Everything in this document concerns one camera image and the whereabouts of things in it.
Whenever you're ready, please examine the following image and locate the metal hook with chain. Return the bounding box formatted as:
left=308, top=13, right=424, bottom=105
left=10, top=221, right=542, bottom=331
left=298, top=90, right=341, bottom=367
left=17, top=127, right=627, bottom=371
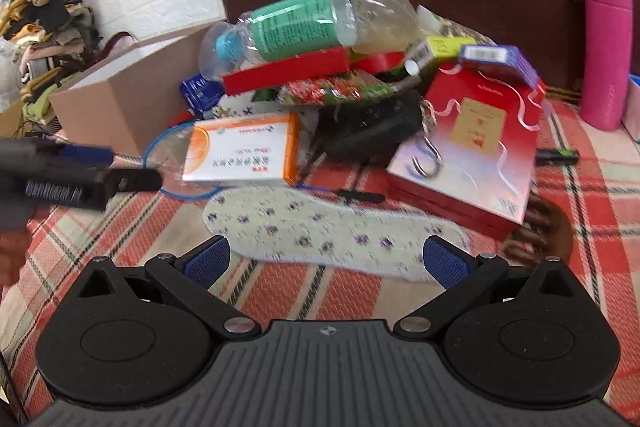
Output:
left=411, top=99, right=443, bottom=180

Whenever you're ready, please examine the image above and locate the orange white medicine box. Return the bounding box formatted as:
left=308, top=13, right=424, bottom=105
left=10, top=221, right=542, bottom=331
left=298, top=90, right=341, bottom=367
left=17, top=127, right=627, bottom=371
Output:
left=181, top=112, right=301, bottom=186

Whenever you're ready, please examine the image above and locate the person's left hand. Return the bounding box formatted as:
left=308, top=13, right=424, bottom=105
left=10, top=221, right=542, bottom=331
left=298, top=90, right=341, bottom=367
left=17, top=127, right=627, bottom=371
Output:
left=0, top=227, right=30, bottom=288

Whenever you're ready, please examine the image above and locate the blue rimmed mini racket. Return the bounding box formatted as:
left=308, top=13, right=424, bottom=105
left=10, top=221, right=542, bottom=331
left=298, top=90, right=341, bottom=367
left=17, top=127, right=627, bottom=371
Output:
left=142, top=122, right=386, bottom=202

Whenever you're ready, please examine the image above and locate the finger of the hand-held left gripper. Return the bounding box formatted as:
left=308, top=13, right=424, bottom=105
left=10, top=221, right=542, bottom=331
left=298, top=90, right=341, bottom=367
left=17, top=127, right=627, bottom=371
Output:
left=102, top=169, right=163, bottom=192
left=57, top=146, right=115, bottom=168

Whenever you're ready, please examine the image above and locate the brown bag handle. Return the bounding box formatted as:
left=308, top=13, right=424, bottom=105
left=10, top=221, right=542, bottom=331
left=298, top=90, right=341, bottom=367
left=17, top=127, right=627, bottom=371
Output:
left=97, top=32, right=138, bottom=58

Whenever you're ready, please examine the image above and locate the white floral pouch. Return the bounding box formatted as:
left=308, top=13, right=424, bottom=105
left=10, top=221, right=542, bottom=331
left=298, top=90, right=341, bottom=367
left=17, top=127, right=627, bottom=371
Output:
left=210, top=89, right=281, bottom=120

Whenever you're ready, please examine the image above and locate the pink thermos bottle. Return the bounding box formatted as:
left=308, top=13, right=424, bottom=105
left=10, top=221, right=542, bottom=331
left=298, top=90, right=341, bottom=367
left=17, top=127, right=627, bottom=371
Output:
left=572, top=0, right=633, bottom=131

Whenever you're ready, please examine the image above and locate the brown hair claw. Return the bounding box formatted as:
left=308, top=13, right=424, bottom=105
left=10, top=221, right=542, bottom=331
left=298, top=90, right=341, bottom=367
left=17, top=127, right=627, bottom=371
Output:
left=502, top=199, right=576, bottom=265

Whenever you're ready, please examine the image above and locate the purple blue small box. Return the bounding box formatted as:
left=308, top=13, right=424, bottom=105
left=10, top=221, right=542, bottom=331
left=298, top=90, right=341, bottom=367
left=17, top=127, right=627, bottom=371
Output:
left=459, top=44, right=541, bottom=88

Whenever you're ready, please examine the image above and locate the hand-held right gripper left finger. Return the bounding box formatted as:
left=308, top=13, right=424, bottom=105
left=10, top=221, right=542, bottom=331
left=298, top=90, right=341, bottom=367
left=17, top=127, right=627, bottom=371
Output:
left=75, top=236, right=262, bottom=338

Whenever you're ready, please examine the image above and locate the white floral insole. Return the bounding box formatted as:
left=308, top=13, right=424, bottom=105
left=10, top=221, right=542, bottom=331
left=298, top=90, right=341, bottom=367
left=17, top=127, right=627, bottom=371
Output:
left=202, top=186, right=471, bottom=282

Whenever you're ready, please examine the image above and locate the tan cardboard box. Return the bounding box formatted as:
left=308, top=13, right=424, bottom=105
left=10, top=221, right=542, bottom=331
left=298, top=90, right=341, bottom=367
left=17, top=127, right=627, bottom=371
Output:
left=48, top=24, right=221, bottom=158

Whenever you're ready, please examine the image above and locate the plaid blanket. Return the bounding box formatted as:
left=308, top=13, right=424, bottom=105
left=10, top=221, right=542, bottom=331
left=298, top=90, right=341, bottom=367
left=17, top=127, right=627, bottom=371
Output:
left=0, top=97, right=640, bottom=427

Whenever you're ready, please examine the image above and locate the yellow barcode box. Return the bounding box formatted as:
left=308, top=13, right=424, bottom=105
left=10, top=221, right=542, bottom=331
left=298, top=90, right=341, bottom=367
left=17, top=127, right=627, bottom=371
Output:
left=405, top=36, right=476, bottom=75

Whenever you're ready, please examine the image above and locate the pile of clothes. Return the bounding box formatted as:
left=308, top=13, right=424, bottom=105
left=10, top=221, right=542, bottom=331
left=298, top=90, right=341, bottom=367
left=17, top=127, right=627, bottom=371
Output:
left=0, top=0, right=103, bottom=138

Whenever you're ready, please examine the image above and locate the red ribbon print gift box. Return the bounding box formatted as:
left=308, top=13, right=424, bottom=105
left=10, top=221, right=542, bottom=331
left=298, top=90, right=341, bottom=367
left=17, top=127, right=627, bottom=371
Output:
left=386, top=62, right=548, bottom=242

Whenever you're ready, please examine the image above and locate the clear plastic cup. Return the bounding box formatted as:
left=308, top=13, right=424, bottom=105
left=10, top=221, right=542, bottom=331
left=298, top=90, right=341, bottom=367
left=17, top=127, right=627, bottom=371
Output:
left=357, top=0, right=421, bottom=55

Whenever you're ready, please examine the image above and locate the clear patterned plastic packet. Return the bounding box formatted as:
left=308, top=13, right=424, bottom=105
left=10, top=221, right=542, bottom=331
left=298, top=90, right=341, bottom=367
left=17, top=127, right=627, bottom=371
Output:
left=440, top=19, right=496, bottom=48

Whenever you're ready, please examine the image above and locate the clear bottle green label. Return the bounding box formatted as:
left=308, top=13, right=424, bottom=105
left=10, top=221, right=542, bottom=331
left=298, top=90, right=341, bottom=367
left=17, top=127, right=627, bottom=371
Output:
left=215, top=0, right=368, bottom=65

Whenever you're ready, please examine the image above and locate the flat red box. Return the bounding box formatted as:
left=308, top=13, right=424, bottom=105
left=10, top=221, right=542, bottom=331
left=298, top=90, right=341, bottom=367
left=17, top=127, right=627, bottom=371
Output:
left=222, top=47, right=353, bottom=95

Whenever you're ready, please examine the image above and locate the green black lighter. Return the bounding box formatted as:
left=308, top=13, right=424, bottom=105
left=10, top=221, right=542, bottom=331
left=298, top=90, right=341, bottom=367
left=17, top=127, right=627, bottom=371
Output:
left=536, top=148, right=580, bottom=165

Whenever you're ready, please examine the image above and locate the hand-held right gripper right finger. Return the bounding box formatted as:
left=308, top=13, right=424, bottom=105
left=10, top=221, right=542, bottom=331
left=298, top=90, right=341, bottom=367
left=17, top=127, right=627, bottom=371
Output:
left=394, top=235, right=581, bottom=337

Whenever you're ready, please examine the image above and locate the black pouch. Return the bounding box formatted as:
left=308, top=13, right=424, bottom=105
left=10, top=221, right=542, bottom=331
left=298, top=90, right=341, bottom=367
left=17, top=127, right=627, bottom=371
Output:
left=320, top=94, right=426, bottom=162

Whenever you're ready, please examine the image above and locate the red paper envelope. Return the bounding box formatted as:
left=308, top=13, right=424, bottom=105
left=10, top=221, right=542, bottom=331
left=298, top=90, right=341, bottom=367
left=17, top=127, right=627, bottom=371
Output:
left=357, top=51, right=408, bottom=75

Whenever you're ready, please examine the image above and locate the colourful candy pack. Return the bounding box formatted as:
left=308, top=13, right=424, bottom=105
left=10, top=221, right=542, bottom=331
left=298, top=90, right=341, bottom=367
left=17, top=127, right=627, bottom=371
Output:
left=277, top=74, right=416, bottom=108

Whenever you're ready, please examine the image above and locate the clear plastic dome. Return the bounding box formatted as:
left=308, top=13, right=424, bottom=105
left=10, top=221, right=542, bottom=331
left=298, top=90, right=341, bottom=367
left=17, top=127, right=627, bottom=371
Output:
left=199, top=21, right=241, bottom=82

